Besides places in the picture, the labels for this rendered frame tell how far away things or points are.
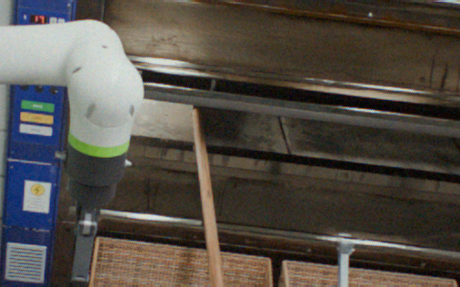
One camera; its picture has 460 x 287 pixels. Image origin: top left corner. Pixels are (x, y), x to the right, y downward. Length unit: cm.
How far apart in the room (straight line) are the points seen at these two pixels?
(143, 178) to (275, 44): 57
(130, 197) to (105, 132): 132
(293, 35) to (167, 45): 35
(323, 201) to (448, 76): 52
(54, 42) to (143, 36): 102
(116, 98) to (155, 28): 113
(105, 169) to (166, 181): 128
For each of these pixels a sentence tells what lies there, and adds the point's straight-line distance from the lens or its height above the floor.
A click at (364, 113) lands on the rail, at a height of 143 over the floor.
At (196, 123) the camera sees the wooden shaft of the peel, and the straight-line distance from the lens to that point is 254.
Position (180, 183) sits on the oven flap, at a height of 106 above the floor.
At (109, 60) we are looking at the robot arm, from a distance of 119.
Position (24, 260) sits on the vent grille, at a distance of 264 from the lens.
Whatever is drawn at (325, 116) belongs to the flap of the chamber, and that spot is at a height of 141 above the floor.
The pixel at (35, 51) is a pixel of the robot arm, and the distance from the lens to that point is 127.
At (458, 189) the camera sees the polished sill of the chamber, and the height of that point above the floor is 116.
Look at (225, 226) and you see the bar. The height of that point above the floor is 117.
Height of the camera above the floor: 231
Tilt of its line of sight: 29 degrees down
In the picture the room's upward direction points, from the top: 9 degrees clockwise
